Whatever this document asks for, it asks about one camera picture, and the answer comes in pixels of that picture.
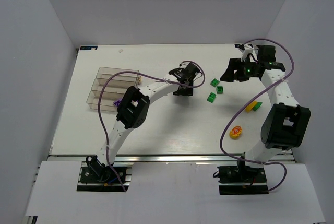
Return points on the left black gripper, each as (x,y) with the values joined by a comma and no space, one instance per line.
(183,88)

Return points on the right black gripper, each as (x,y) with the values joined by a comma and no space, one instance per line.
(235,70)

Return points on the green lego brick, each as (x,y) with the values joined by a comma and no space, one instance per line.
(214,82)
(219,90)
(211,98)

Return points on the yellow lego brick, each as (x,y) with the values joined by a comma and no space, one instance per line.
(250,106)

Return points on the green lego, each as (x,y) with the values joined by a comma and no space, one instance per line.
(257,106)

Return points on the yellow round toy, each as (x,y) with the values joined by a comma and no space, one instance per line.
(235,132)

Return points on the purple lego brick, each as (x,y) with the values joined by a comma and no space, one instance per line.
(116,103)

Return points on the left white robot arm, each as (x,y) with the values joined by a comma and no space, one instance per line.
(133,108)

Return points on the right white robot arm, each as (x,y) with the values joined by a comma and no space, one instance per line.
(287,121)

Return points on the clear middle container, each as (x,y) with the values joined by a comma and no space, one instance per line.
(114,87)

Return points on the clear front container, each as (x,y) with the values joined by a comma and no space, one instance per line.
(106,103)

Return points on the left blue corner label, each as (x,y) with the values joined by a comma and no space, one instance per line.
(88,48)

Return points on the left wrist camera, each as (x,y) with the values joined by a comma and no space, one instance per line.
(184,65)

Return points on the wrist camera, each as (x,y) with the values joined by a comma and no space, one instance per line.
(184,65)
(246,49)

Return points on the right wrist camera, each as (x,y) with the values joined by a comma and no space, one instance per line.
(246,49)

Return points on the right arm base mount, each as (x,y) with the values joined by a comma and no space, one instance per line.
(235,181)

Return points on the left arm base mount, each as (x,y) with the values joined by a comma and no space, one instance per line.
(97,177)

